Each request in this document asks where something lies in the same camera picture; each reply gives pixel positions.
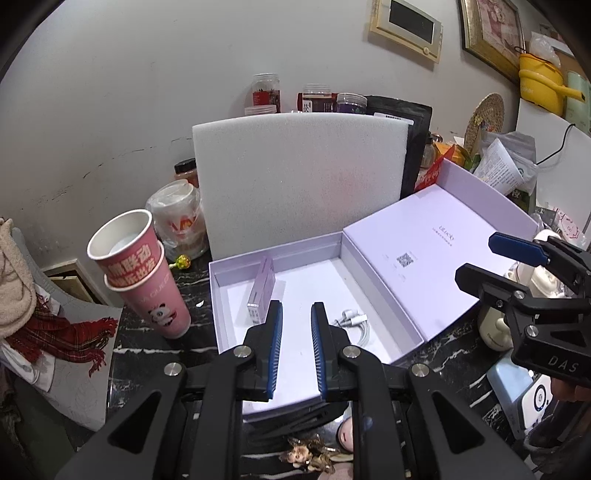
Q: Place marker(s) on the printed paper leaflet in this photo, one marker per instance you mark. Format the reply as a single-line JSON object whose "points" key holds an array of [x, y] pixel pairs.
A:
{"points": [[501, 166]]}

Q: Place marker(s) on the clear plastic bag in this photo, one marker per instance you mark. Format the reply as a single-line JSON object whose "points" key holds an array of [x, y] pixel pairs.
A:
{"points": [[545, 48]]}

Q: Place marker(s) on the white appliance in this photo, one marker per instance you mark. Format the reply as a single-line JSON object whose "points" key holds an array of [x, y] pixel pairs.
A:
{"points": [[535, 120]]}

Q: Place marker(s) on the yellow wrapped candy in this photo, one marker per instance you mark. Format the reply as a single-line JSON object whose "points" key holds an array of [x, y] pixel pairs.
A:
{"points": [[181, 263]]}

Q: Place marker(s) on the pink cartoon packet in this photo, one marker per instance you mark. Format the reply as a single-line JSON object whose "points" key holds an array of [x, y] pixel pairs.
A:
{"points": [[572, 226]]}

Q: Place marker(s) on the light blue device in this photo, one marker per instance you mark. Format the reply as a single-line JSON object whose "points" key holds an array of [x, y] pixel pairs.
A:
{"points": [[512, 397]]}

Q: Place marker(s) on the cream water bottle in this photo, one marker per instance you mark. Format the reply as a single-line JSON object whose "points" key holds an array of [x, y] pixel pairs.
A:
{"points": [[494, 327]]}

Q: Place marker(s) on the person's right forearm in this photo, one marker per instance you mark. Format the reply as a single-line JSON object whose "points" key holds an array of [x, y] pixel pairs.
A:
{"points": [[568, 424]]}

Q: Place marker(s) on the white cloth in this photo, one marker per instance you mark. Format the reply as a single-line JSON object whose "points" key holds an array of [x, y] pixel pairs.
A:
{"points": [[21, 364]]}

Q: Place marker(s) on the yellow pot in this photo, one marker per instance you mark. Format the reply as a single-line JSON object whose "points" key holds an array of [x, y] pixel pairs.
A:
{"points": [[540, 87]]}

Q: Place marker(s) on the orange spice jar black lid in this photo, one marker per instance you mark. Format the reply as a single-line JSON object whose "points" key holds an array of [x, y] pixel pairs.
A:
{"points": [[187, 173]]}

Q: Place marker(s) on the lavender gift box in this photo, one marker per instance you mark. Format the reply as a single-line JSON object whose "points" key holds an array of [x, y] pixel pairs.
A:
{"points": [[438, 230]]}

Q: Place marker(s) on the small lavender carton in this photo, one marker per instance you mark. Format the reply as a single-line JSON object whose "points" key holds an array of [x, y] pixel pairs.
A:
{"points": [[261, 288]]}

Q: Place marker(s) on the grey foil packet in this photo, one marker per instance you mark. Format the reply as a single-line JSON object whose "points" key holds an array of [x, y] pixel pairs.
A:
{"points": [[526, 170]]}

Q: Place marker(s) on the pale green container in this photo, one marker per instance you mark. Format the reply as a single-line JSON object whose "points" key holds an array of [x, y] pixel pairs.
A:
{"points": [[579, 110]]}

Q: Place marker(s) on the dark red label jar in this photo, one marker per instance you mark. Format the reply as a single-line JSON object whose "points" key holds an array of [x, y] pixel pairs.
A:
{"points": [[317, 99]]}

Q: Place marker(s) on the purple jar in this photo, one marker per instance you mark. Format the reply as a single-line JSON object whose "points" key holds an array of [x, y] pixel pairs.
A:
{"points": [[351, 104]]}

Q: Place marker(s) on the plastic bag of cups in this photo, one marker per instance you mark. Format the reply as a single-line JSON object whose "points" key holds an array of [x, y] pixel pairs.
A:
{"points": [[178, 217]]}

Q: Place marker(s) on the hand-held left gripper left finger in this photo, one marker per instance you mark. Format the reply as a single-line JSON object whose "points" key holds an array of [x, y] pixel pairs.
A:
{"points": [[275, 350]]}

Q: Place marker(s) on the orange snack packet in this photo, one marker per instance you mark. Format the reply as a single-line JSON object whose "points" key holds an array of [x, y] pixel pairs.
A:
{"points": [[455, 154]]}

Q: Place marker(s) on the white foam sheet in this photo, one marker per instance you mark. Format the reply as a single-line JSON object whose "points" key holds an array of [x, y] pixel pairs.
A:
{"points": [[300, 184]]}

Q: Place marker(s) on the wooden framed board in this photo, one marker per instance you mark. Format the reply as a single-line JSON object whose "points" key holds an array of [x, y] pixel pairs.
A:
{"points": [[69, 281]]}

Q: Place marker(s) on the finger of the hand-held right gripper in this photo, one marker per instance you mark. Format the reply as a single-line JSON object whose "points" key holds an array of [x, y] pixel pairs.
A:
{"points": [[515, 247], [485, 281]]}

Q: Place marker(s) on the white framed wall screen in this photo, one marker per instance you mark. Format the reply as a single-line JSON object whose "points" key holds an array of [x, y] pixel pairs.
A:
{"points": [[408, 25]]}

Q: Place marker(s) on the cream fleece cloth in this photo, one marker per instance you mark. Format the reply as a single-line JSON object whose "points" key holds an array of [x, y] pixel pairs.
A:
{"points": [[16, 281]]}

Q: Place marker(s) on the red plaid scarf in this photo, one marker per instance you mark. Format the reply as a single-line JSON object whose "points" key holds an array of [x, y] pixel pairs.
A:
{"points": [[55, 337]]}

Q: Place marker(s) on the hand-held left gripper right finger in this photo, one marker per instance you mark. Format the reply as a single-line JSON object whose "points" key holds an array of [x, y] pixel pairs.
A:
{"points": [[318, 350]]}

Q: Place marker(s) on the pink round case green label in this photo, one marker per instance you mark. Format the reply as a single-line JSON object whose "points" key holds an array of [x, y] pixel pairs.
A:
{"points": [[345, 431]]}

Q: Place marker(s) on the red paper packet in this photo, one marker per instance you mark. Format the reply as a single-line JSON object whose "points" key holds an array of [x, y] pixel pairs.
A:
{"points": [[429, 177]]}

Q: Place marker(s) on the gold framed picture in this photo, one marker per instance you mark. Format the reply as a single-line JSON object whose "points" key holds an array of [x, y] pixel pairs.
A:
{"points": [[494, 32]]}

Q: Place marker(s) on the pink paper cup red band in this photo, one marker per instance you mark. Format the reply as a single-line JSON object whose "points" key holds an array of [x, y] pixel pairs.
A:
{"points": [[129, 263]]}

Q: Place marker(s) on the pink panda paper cup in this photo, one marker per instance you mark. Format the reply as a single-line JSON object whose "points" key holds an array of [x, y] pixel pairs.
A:
{"points": [[157, 300]]}

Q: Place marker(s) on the round woven mat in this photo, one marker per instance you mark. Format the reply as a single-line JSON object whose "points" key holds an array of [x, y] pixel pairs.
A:
{"points": [[487, 115]]}

